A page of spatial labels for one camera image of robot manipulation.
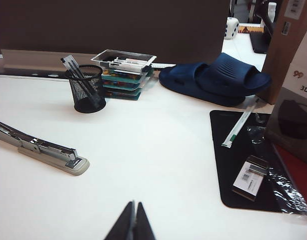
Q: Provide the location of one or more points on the black desk mat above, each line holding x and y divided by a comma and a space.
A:
223, 175

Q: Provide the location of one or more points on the small black mat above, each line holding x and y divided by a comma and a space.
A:
259, 42

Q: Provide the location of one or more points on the tall brown cardboard box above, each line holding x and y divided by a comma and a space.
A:
288, 55

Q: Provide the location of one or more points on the white marker pen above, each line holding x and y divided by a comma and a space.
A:
126, 68
128, 61

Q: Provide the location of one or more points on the navy blue slipper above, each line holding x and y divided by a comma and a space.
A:
231, 70
183, 85

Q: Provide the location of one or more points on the staple box with barcode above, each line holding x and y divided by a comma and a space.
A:
248, 182

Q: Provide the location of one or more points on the white flat panel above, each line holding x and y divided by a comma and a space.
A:
163, 66

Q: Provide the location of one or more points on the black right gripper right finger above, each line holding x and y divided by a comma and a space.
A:
144, 227

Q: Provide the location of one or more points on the orange patterned box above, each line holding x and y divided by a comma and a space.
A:
251, 29

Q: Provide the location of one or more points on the clear plastic tray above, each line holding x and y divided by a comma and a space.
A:
101, 56

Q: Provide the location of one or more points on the black mesh pen holder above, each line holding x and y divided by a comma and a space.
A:
86, 95

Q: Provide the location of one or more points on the clear crinkled plastic wrap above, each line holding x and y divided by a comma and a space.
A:
286, 190

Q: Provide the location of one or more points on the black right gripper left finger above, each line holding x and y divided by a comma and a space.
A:
122, 227

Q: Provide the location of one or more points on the white die with black dots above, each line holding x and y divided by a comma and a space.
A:
231, 27

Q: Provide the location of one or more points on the face mask retail box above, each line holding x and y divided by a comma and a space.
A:
293, 120

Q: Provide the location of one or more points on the red flat board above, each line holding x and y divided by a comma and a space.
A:
301, 172

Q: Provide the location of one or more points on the teal flat box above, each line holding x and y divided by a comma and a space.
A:
123, 95
118, 85

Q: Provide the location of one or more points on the brown desk partition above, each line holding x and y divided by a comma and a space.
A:
118, 25

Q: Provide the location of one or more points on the beige long-reach stapler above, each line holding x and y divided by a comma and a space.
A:
56, 157

